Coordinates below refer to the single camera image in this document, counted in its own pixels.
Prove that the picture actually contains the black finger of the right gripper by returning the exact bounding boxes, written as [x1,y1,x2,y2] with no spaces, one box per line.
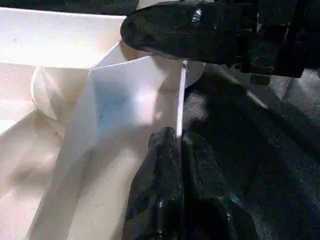
[120,0,261,65]

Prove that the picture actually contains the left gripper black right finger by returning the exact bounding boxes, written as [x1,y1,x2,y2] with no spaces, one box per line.
[181,130,260,240]

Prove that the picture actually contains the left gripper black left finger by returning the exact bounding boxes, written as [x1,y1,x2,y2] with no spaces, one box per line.
[121,126,185,240]

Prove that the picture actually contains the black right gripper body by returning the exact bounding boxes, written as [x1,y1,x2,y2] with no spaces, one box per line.
[227,0,320,87]

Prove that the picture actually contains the white plastic table top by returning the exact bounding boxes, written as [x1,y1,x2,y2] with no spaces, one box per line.
[0,6,207,240]

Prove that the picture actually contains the black plastic mat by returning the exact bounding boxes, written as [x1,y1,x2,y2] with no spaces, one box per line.
[0,0,320,240]

